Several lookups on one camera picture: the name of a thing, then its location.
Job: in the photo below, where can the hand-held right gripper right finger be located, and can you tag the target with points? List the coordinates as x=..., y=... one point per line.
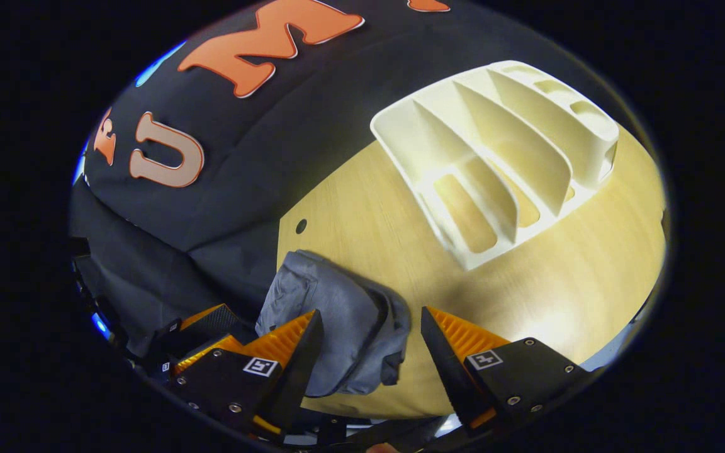
x=444, y=365

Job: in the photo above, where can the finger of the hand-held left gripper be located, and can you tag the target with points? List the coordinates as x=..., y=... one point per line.
x=221, y=324
x=205, y=353

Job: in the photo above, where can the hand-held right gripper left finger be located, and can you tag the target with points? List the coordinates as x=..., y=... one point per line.
x=296, y=365

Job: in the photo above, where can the grey schoolbag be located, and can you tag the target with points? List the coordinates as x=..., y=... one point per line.
x=337, y=314

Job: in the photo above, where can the white bookshelf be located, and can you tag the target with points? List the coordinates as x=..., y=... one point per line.
x=457, y=138

